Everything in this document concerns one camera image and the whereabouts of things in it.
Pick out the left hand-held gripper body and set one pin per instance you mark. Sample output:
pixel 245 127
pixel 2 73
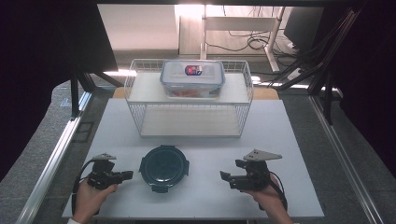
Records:
pixel 101 179

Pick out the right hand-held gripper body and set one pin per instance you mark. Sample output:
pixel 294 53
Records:
pixel 255 180

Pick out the dark round food container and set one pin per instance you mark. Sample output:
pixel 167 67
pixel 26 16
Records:
pixel 164 168

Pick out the clear rectangular food container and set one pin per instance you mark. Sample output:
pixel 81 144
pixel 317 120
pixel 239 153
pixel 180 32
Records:
pixel 193 79

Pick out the person's right hand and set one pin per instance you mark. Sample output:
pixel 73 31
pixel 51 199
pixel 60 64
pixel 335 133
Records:
pixel 271 199

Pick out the person's left hand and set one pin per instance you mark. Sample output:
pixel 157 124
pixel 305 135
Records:
pixel 87 202

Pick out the white sleeve cuff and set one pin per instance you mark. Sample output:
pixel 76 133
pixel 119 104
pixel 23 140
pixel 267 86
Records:
pixel 73 221

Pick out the black tripod stand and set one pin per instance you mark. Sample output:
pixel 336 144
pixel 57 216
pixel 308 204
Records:
pixel 327 102
pixel 74 99

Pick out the black curtain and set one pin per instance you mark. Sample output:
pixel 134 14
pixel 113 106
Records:
pixel 37 62
pixel 370 77

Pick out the white cabinet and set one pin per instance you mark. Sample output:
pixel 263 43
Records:
pixel 138 26

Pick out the dark monitor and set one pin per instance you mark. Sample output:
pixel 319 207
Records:
pixel 303 26

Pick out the aluminium rail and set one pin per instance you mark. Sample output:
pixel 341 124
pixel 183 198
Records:
pixel 342 155
pixel 53 165

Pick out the white desk frame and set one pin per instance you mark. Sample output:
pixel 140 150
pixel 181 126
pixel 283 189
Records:
pixel 239 23

